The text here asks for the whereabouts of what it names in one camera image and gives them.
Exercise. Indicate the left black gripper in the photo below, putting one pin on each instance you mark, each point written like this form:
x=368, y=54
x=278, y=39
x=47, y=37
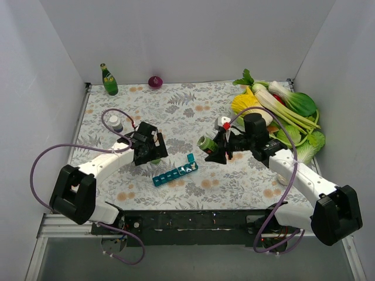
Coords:
x=160, y=145

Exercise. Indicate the bok choy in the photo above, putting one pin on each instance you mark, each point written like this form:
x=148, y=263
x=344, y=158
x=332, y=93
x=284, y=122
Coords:
x=297, y=102

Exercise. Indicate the green long beans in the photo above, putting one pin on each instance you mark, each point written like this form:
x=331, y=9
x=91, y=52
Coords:
x=300, y=123

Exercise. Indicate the green lettuce head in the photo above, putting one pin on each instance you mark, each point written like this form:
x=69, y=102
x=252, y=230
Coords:
x=307, y=151

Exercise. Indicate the red pepper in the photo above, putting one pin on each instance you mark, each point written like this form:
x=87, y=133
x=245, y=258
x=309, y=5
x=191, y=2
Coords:
x=279, y=99

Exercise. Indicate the floral tablecloth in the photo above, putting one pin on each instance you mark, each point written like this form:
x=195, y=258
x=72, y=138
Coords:
x=182, y=113

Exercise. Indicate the green plastic tray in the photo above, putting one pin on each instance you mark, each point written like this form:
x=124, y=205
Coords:
x=279, y=123

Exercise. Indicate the red onion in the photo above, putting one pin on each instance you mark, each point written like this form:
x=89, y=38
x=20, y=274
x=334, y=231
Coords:
x=155, y=82

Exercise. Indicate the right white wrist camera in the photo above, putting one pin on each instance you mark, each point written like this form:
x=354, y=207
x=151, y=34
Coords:
x=222, y=123

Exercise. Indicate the white pill bottle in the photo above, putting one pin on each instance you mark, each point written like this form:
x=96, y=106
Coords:
x=115, y=123

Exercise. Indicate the green pill bottle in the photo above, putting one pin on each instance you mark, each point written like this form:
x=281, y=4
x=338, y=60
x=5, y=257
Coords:
x=207, y=145

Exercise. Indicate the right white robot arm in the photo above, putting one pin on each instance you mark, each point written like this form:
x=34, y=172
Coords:
x=334, y=213

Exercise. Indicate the green glass bottle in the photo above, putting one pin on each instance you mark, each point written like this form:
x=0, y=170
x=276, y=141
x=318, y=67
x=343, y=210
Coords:
x=109, y=81

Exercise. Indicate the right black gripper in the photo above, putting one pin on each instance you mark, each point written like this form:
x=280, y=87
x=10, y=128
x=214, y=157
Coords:
x=222, y=145

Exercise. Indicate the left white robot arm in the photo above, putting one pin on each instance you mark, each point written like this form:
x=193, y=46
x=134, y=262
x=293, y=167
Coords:
x=74, y=194

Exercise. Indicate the yellow napa cabbage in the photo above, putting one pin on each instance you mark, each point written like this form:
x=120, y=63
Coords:
x=247, y=99

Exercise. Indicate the white pills in organizer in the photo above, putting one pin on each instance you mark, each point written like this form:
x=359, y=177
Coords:
x=189, y=168

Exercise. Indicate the green leafy herb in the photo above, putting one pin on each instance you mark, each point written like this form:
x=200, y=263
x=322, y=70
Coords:
x=245, y=80

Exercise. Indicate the teal weekly pill organizer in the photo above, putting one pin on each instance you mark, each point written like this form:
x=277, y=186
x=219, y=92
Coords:
x=174, y=174

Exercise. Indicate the white cabbage on table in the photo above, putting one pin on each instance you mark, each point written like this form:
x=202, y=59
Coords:
x=282, y=180

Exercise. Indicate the green round cabbage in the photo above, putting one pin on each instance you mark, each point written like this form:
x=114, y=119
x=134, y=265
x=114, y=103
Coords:
x=293, y=133

